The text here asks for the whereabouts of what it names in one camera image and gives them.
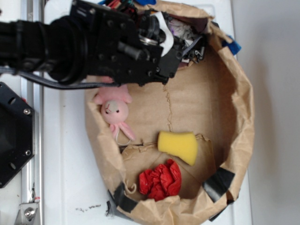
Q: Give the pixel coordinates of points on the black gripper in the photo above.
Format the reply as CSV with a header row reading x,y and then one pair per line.
x,y
107,43

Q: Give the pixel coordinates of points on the blue tape strip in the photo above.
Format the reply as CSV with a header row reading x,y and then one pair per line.
x,y
234,47

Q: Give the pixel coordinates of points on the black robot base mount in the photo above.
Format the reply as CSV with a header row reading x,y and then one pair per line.
x,y
15,134

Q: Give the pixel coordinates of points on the yellow sponge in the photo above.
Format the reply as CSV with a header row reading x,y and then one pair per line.
x,y
183,145

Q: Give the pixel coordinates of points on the crumpled red paper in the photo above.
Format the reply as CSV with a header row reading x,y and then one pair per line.
x,y
162,182

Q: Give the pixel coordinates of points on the black tape piece right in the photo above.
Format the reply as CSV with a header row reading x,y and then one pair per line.
x,y
218,184

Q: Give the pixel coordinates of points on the black tape piece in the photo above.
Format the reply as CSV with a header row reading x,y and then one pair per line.
x,y
119,199
218,184

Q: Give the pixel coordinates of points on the black tape piece left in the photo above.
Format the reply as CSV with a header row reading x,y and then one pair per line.
x,y
119,199

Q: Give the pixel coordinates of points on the white paper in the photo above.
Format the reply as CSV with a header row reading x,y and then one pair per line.
x,y
183,31

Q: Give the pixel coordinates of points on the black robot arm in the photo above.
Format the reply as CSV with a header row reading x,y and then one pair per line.
x,y
43,53

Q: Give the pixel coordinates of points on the brown paper bag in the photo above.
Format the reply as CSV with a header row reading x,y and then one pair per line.
x,y
213,99

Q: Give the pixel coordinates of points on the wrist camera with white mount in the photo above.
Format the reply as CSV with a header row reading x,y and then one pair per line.
x,y
153,30

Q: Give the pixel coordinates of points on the pink plush bunny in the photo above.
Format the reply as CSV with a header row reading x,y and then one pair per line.
x,y
114,109

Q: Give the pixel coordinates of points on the aluminium frame rail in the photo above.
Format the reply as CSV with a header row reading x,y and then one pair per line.
x,y
31,208

